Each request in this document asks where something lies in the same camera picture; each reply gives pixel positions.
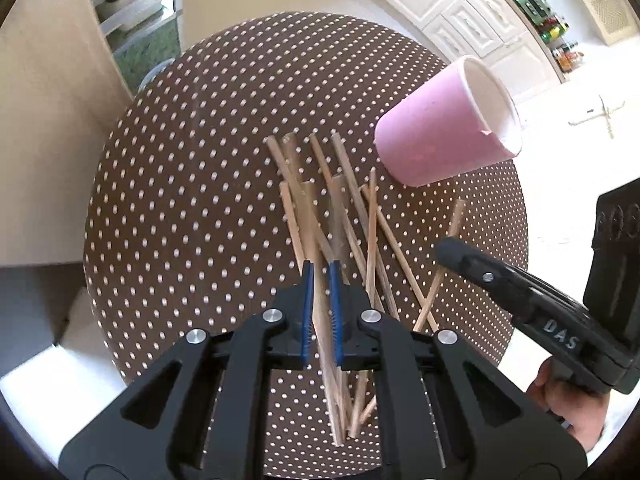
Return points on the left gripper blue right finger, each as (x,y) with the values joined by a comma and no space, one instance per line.
(342,316)

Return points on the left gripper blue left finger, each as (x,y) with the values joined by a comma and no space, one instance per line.
(302,312)

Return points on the wooden chopstick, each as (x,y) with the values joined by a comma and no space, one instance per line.
(425,316)
(392,242)
(289,145)
(323,331)
(299,196)
(371,265)
(293,229)
(340,211)
(359,403)
(363,216)

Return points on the pink cup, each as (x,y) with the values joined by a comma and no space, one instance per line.
(460,120)

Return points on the person's right hand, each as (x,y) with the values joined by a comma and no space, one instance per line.
(585,412)

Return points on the brown polka dot tablecloth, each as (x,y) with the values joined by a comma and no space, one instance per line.
(191,224)

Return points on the cream base cabinets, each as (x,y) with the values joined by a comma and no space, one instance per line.
(494,30)

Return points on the metal storage rack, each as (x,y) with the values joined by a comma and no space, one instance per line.
(144,36)

